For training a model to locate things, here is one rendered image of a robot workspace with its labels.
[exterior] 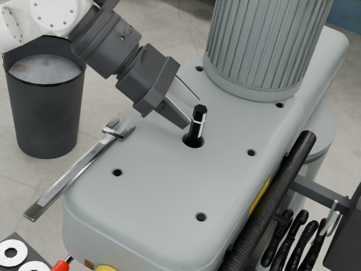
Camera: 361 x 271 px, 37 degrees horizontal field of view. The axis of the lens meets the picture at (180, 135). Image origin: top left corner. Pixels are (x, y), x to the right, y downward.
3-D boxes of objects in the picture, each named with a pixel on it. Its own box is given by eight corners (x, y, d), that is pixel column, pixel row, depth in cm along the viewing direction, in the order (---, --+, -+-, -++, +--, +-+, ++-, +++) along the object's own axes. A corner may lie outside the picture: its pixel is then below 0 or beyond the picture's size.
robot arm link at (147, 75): (156, 84, 92) (101, 38, 89) (190, 52, 86) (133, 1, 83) (131, 130, 83) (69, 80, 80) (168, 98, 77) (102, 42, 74)
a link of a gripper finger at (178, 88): (201, 100, 87) (172, 75, 85) (189, 110, 89) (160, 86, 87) (204, 94, 88) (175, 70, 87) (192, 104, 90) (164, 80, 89)
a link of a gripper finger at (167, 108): (181, 129, 85) (151, 104, 84) (194, 119, 83) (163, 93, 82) (178, 135, 84) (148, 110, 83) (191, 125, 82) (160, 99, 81)
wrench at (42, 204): (40, 227, 73) (39, 223, 72) (16, 213, 74) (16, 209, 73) (135, 128, 89) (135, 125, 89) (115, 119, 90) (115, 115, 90)
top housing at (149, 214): (183, 332, 82) (202, 274, 71) (45, 248, 89) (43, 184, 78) (289, 155, 114) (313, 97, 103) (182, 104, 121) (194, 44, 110)
